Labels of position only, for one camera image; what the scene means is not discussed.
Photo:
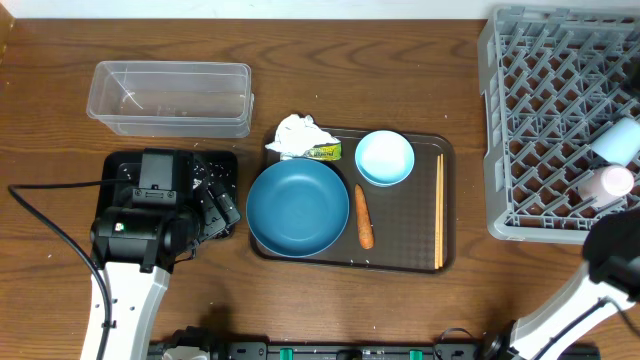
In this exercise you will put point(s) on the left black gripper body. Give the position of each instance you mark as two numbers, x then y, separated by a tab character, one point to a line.
212	215

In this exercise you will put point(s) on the dark blue bowl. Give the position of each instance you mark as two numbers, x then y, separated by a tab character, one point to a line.
297	208

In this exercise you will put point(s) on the orange carrot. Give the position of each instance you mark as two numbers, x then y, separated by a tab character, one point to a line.
364	225

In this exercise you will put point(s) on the light blue small bowl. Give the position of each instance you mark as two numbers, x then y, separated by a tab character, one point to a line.
384	158

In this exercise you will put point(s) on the wooden chopstick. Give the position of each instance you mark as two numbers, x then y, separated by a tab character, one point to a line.
436	226
442	210

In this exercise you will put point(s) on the pale pink cup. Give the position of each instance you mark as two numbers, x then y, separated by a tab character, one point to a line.
606	185

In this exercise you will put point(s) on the light blue cup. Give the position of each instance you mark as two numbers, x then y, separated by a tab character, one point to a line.
618	145

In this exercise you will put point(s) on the pile of white rice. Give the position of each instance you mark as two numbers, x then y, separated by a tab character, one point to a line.
218	173

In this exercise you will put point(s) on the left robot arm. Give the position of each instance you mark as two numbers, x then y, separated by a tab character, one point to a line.
135	251

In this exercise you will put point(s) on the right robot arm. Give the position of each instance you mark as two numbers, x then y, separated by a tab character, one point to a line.
606	283

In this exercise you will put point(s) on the grey dishwasher rack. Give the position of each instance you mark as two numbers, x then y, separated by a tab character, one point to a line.
552	80

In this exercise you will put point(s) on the black rectangular tray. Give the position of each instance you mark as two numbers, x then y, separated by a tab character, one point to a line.
218	213

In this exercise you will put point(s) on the clear plastic bin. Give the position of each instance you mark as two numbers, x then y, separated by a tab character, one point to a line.
172	98

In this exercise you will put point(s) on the crumpled white tissue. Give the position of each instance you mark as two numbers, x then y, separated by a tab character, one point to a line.
295	134

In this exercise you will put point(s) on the yellow green wrapper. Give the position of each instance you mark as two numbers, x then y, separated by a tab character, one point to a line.
327	153

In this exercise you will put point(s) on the dark brown serving tray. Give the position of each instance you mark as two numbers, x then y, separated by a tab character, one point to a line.
402	216

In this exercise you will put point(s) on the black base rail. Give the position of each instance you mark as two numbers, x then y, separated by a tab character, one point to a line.
198	343

